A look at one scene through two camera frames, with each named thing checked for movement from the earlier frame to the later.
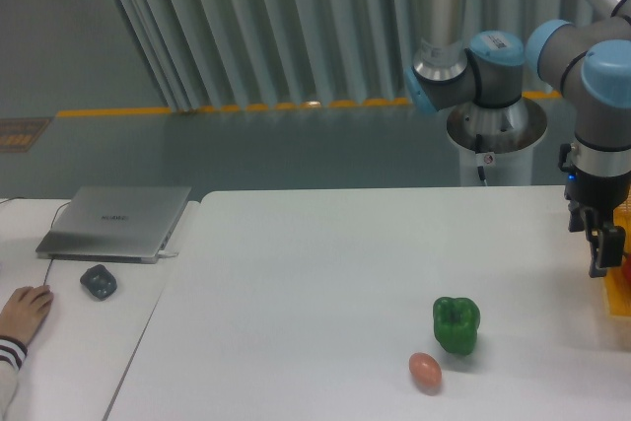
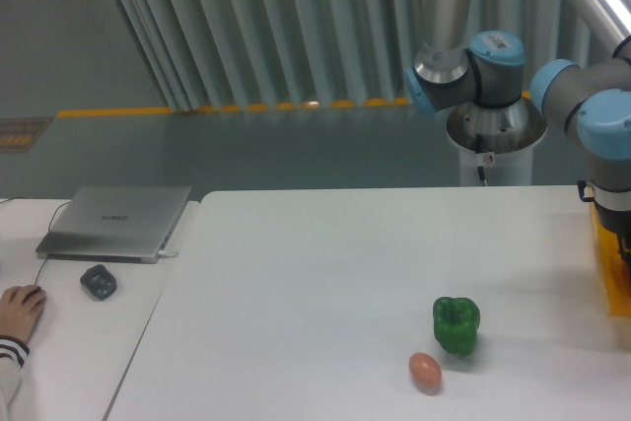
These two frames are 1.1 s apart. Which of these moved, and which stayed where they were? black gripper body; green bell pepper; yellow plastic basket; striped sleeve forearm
Moved: black gripper body
Stayed: green bell pepper; striped sleeve forearm; yellow plastic basket
